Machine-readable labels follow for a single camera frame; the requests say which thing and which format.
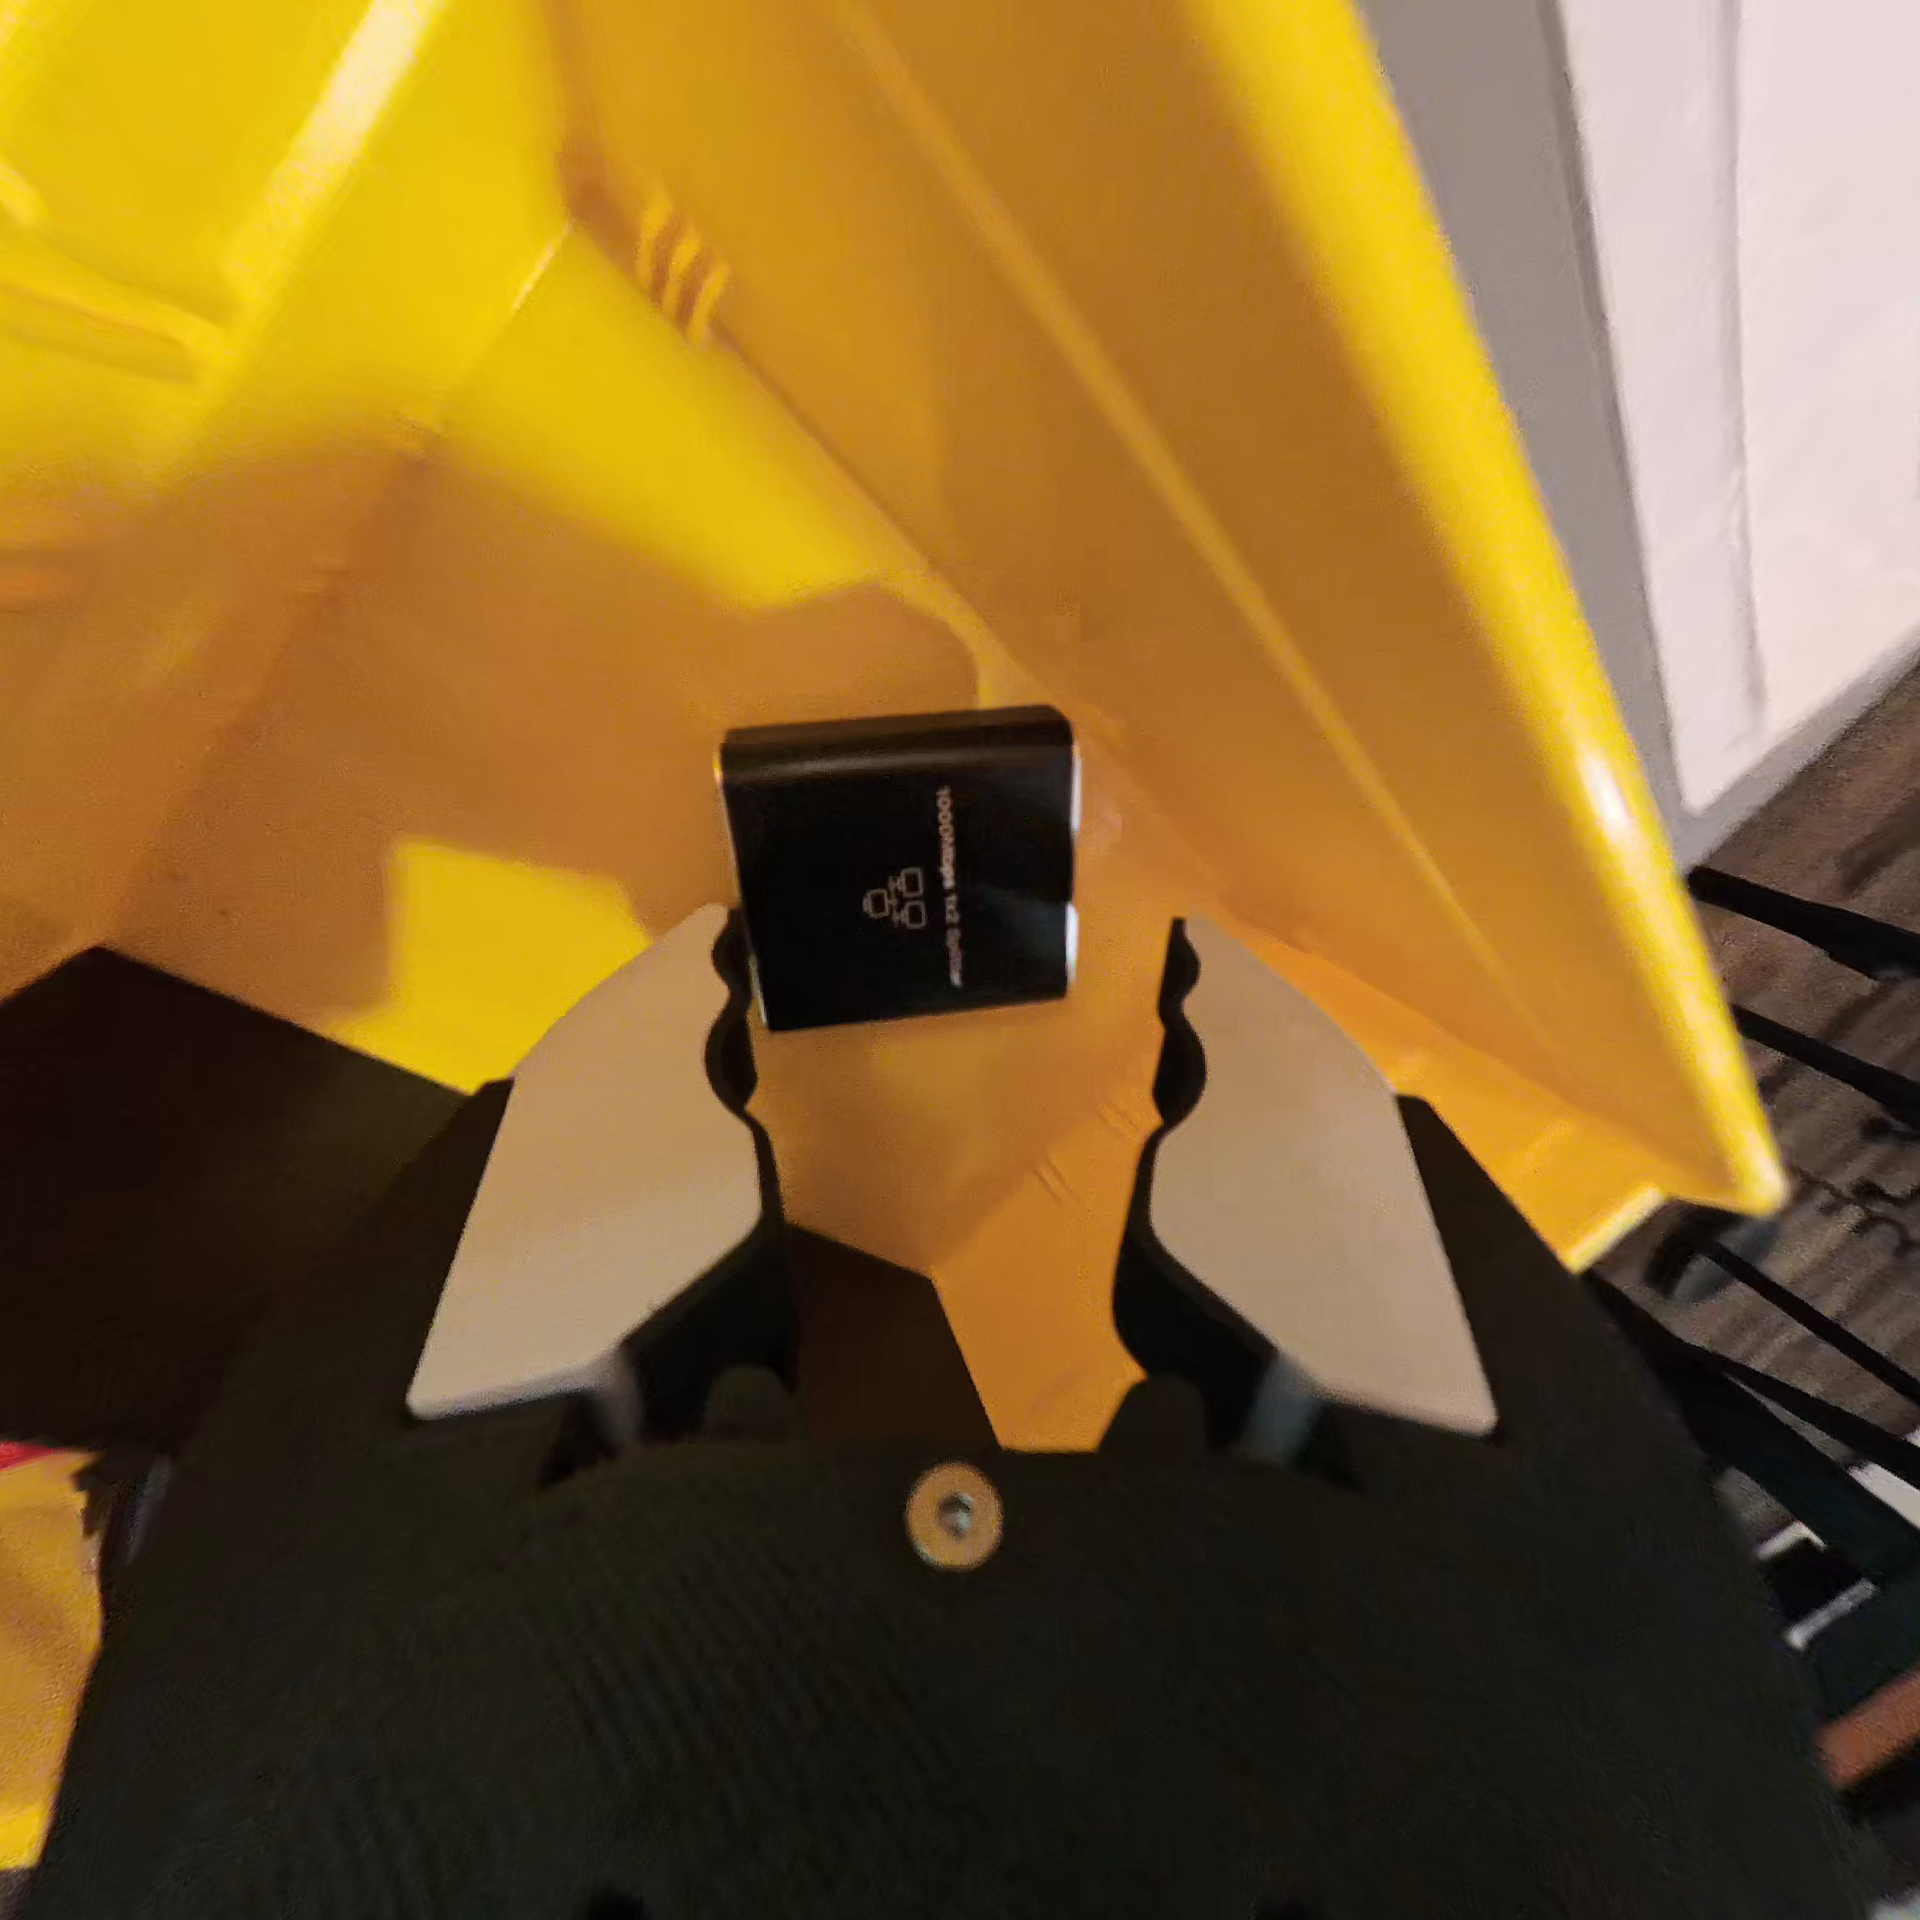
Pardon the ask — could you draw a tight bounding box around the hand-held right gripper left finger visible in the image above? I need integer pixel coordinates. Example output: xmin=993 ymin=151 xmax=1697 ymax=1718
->
xmin=407 ymin=903 xmax=794 ymax=1450

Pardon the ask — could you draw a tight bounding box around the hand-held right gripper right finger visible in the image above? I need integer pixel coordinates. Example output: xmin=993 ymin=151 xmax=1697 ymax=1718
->
xmin=1115 ymin=918 xmax=1502 ymax=1464

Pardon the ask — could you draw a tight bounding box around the black network splitter adapter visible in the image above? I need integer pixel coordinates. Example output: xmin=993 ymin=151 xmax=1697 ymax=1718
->
xmin=716 ymin=703 xmax=1086 ymax=1034

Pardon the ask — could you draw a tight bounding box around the yellow plastic bin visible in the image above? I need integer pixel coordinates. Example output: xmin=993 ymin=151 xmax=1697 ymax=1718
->
xmin=0 ymin=0 xmax=1788 ymax=1450
xmin=0 ymin=1475 xmax=108 ymax=1848

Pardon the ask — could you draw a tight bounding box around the black metal rack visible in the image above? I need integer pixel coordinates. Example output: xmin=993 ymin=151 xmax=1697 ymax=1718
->
xmin=1589 ymin=861 xmax=1920 ymax=1621

